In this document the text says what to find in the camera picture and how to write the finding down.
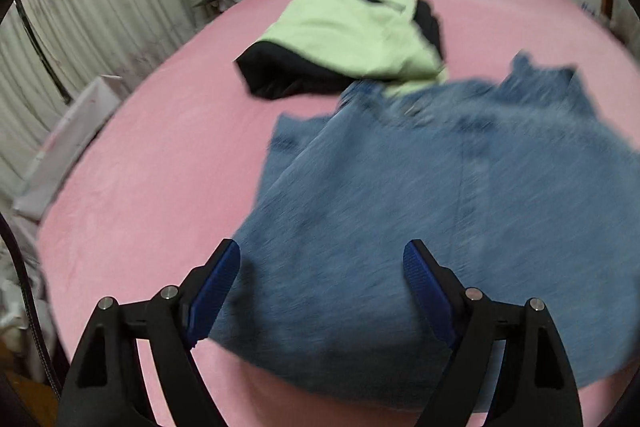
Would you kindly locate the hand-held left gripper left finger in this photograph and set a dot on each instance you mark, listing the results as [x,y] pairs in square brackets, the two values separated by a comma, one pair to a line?
[212,297]

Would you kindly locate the green and black folded garment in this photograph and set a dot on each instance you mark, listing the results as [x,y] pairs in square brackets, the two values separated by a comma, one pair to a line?
[350,37]

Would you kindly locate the white cardboard box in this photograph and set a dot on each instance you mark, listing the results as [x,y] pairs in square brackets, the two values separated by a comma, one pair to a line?
[65,142]

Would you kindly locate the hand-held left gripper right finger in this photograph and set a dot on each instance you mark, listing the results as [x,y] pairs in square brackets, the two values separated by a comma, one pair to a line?
[430,297]

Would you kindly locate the blue denim jacket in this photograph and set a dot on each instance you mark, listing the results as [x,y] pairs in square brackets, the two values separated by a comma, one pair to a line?
[400,207]

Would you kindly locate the white pleated curtain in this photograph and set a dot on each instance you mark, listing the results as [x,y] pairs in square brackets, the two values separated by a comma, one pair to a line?
[100,7]

